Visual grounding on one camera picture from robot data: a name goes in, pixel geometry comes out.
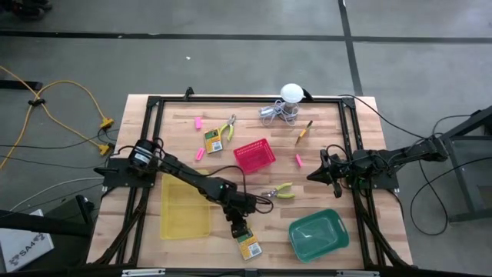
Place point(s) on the white mushroom lamp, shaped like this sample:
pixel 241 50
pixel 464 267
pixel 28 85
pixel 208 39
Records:
pixel 291 92

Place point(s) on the yellow crayon box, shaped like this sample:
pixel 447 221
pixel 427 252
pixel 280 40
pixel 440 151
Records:
pixel 250 247
pixel 213 142

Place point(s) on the person's foot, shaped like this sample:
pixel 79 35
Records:
pixel 28 11

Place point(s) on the white printed box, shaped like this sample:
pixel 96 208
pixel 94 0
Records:
pixel 23 250

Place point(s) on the black floor bar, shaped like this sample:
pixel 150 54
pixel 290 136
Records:
pixel 19 85

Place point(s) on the silver metal bracket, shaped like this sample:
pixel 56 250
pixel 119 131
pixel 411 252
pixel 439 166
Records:
pixel 357 273
pixel 143 272

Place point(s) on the yellow plastic tray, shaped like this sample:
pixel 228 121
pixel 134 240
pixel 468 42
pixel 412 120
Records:
pixel 184 211

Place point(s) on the green plastic bin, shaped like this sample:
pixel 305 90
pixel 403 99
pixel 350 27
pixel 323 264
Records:
pixel 317 236

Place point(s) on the pink eraser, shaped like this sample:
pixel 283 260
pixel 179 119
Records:
pixel 198 122
pixel 200 154
pixel 299 160

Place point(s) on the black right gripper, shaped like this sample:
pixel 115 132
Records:
pixel 335 171

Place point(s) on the black metal stand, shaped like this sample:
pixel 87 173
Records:
pixel 458 173

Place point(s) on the red plastic basket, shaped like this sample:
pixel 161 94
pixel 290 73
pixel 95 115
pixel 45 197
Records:
pixel 254 155

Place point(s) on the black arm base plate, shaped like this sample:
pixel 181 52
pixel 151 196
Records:
pixel 388 181
pixel 115 177

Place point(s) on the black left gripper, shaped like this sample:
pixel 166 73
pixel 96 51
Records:
pixel 238 217

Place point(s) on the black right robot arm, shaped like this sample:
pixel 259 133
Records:
pixel 403 155

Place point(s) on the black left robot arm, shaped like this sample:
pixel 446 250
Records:
pixel 192 179

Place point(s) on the black aluminium table frame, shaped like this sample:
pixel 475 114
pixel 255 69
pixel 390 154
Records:
pixel 250 99

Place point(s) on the black frame clamp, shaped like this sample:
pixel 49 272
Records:
pixel 188 92
pixel 307 94

